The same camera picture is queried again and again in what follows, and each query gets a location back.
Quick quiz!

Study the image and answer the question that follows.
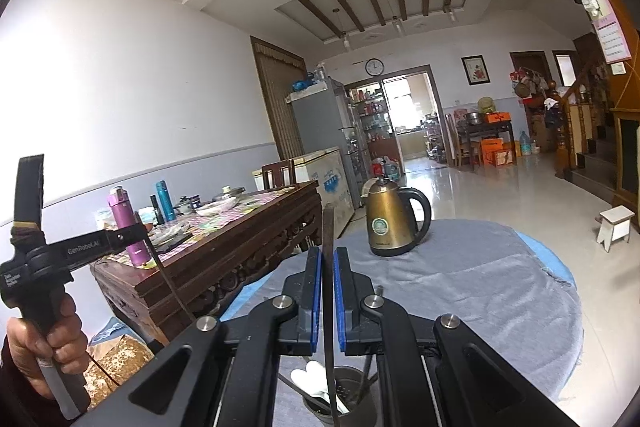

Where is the brown wooden door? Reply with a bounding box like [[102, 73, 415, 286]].
[[250, 36, 309, 162]]

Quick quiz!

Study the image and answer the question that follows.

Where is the dark chopstick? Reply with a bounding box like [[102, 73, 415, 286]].
[[322, 203, 344, 415], [144, 232, 197, 325]]

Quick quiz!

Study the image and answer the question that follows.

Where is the teal water bottle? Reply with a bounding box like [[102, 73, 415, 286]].
[[155, 180, 177, 222]]

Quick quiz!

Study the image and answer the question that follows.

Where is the white bowl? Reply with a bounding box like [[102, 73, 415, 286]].
[[194, 199, 237, 216]]

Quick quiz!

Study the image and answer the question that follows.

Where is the gold patterned box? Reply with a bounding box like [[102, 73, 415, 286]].
[[82, 336, 156, 410]]

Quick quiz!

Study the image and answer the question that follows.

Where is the blue table cloth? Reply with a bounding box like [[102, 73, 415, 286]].
[[515, 229, 576, 290]]

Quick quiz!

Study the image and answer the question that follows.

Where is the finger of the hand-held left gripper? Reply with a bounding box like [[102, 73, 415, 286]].
[[106, 225, 152, 254]]

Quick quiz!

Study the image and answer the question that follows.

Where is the white chest freezer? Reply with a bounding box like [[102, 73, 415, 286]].
[[252, 147, 357, 228]]

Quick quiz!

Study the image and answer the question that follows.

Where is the thin metal utensil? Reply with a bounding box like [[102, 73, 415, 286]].
[[277, 373, 333, 410]]

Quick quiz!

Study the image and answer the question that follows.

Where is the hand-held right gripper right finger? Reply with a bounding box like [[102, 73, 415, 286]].
[[334, 247, 578, 427]]

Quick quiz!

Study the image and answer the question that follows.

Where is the metal pot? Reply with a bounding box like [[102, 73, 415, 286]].
[[211, 185, 247, 204]]

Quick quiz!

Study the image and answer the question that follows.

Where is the dark wooden sideboard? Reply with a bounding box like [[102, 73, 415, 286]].
[[90, 181, 323, 348]]

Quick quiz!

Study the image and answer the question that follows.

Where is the purple water bottle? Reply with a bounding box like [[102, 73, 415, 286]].
[[110, 187, 149, 266]]

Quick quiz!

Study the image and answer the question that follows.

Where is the grey table cloth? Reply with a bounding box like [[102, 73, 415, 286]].
[[220, 219, 585, 427]]

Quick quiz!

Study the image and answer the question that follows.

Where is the floral table cover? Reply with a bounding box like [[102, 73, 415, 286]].
[[107, 188, 297, 267]]

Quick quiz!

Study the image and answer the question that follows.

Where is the wooden stair railing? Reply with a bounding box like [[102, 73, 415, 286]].
[[544, 77, 617, 180]]

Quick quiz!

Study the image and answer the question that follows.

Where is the metal utensil holder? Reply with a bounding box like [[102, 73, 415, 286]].
[[301, 364, 377, 426]]

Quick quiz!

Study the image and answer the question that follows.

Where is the pink wall calendar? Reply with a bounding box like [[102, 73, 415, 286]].
[[575, 0, 633, 64]]

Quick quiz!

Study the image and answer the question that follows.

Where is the glass display cabinet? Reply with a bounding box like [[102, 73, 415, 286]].
[[347, 86, 397, 170]]

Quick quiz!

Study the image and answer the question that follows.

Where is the framed wall picture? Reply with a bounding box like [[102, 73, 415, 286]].
[[460, 55, 485, 86]]

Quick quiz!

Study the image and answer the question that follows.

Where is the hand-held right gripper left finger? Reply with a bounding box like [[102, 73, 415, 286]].
[[92, 247, 321, 427]]

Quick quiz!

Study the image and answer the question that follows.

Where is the white plastic spoon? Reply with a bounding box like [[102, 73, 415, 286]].
[[291, 369, 321, 400], [304, 361, 349, 414]]

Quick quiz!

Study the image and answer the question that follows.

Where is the orange box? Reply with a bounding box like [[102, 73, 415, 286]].
[[480, 137, 506, 168]]

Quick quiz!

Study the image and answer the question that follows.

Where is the dark wooden table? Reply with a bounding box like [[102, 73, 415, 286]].
[[454, 118, 517, 170]]

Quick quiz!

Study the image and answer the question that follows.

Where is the person's left hand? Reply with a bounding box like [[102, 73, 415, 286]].
[[6, 299, 91, 402]]

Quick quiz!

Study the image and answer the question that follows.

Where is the grey refrigerator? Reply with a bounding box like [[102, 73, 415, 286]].
[[285, 77, 368, 210]]

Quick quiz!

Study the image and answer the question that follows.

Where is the small white stool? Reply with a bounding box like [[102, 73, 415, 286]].
[[596, 206, 634, 253]]

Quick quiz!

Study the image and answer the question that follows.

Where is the dark wooden chair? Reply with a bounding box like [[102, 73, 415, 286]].
[[261, 159, 297, 194]]

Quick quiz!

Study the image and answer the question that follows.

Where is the gold electric kettle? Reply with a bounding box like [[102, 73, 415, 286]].
[[362, 177, 433, 258]]

